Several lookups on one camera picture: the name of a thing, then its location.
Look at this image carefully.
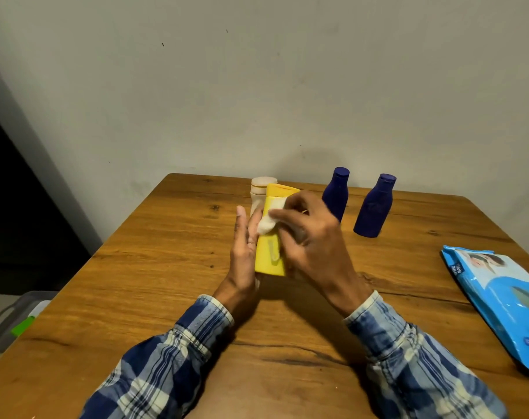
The person's right hand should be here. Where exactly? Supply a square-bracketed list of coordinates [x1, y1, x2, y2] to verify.
[268, 190, 374, 317]

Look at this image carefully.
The person's left hand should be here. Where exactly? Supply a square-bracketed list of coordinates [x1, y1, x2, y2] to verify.
[213, 204, 264, 317]

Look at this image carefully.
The yellow bottle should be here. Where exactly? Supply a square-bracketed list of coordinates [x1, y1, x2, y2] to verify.
[254, 183, 301, 278]

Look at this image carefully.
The white wet wipe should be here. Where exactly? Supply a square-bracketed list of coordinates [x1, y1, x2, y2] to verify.
[256, 197, 288, 236]

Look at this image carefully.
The dark blue bottle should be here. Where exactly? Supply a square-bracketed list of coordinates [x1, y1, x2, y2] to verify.
[353, 173, 398, 239]
[321, 166, 350, 223]

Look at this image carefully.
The white bottle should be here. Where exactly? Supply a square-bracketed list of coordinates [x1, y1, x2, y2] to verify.
[250, 176, 278, 216]

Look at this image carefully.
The blue wet wipes pack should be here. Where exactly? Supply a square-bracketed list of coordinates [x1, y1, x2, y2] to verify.
[440, 244, 529, 374]

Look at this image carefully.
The person's right forearm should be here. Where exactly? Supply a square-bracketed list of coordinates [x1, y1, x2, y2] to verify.
[343, 290, 509, 419]

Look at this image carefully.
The person's left forearm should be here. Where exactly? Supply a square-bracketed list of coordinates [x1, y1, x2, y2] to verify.
[79, 294, 235, 419]

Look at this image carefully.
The wooden table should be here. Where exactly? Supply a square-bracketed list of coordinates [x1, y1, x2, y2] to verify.
[0, 173, 529, 419]

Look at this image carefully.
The grey plastic box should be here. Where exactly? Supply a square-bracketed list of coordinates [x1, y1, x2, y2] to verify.
[0, 290, 59, 354]

